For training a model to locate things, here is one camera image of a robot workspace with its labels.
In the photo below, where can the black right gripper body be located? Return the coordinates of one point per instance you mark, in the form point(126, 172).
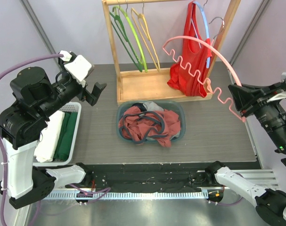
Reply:
point(249, 104)

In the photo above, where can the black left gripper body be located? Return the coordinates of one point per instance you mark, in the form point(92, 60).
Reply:
point(85, 95)

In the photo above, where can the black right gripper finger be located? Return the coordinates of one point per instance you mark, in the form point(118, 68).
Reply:
point(243, 96)
point(265, 89)

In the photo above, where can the light blue hanger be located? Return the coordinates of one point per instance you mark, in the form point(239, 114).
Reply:
point(201, 8)

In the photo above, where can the lime green hanger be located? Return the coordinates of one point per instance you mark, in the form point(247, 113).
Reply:
point(135, 37)

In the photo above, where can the pink tank top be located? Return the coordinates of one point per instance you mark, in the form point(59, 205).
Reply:
point(138, 126)

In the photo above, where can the red tank top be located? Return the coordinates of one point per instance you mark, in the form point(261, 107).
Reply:
point(185, 76)

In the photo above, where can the dark green hanger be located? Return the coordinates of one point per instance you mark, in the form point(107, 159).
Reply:
point(126, 40)

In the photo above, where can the pink hanger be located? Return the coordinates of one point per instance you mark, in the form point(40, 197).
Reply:
point(207, 82)

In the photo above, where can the grey tank top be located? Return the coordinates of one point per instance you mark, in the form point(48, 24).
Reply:
point(152, 106)

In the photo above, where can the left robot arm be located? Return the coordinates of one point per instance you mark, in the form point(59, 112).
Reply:
point(20, 128)

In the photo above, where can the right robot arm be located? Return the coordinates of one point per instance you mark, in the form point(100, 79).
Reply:
point(268, 105)

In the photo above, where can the wooden clothes rack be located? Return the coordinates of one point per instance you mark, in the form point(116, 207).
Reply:
point(137, 77)

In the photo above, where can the teal plastic tub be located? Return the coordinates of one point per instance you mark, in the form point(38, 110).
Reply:
point(165, 104)

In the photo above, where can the green folded cloth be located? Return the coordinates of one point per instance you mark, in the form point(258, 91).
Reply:
point(64, 143)

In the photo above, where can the white plastic basket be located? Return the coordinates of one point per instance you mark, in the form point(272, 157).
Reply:
point(67, 108)

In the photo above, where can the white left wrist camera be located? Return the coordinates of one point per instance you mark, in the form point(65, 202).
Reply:
point(79, 68)

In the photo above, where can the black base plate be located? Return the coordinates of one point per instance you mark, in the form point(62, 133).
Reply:
point(150, 178)

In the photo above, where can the white slotted cable duct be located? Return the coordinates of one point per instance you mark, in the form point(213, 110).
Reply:
point(75, 195)

